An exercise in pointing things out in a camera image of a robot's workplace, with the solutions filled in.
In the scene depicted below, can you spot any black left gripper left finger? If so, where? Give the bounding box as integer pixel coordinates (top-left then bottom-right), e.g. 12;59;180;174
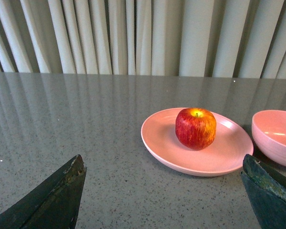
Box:
0;155;87;229

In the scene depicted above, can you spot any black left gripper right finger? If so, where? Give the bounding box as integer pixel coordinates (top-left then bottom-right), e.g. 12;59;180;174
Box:
241;154;286;229

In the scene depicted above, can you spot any pink plastic bowl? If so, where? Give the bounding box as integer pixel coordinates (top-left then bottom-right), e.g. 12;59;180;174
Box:
252;110;286;166

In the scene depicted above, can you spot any red yellow apple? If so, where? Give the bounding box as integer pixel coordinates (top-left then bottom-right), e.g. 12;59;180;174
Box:
175;108;217;151

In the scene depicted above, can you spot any pink plastic plate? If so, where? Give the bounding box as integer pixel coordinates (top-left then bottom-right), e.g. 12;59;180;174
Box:
141;108;254;177

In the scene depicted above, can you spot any grey pleated curtain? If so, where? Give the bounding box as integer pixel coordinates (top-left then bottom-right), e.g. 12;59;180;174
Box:
0;0;286;79

